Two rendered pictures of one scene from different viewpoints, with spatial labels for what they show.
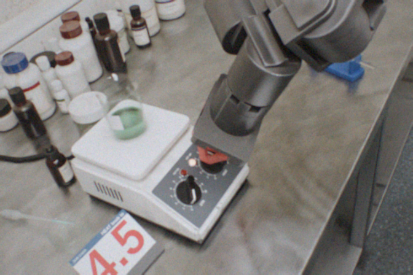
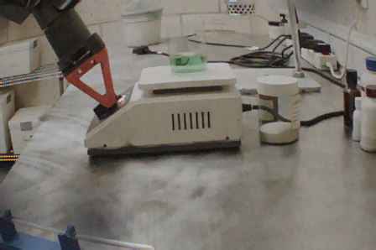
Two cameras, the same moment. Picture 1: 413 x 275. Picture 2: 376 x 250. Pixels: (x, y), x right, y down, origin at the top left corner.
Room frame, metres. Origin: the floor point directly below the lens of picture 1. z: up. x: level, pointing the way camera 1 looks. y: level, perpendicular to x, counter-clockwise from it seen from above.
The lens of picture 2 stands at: (1.04, -0.39, 0.97)
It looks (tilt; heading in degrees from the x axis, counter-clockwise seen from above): 15 degrees down; 140
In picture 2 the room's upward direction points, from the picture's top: 4 degrees counter-clockwise
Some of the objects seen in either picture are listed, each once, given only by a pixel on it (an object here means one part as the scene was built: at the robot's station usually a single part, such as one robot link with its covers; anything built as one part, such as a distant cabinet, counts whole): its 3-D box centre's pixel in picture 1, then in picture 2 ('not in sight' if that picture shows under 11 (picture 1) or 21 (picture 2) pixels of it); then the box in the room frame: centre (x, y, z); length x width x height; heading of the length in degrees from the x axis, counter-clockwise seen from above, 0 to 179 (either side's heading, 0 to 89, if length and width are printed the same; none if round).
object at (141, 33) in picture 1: (139, 26); not in sight; (0.85, 0.09, 0.79); 0.03 x 0.03 x 0.08
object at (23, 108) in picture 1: (25, 111); (352, 98); (0.62, 0.28, 0.79); 0.04 x 0.04 x 0.09
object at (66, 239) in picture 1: (70, 232); not in sight; (0.38, 0.19, 0.76); 0.06 x 0.06 x 0.02
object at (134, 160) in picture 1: (131, 135); (186, 75); (0.46, 0.09, 0.83); 0.12 x 0.12 x 0.01; 51
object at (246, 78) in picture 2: not in sight; (242, 80); (0.27, 0.39, 0.76); 0.30 x 0.20 x 0.01; 51
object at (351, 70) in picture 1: (335, 59); (36, 237); (0.64, -0.25, 0.77); 0.10 x 0.03 x 0.04; 32
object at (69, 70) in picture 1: (71, 75); (374, 117); (0.71, 0.21, 0.79); 0.05 x 0.05 x 0.09
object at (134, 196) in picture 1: (153, 164); (168, 109); (0.44, 0.07, 0.79); 0.22 x 0.13 x 0.08; 51
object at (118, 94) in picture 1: (123, 107); (188, 45); (0.47, 0.09, 0.87); 0.06 x 0.05 x 0.08; 3
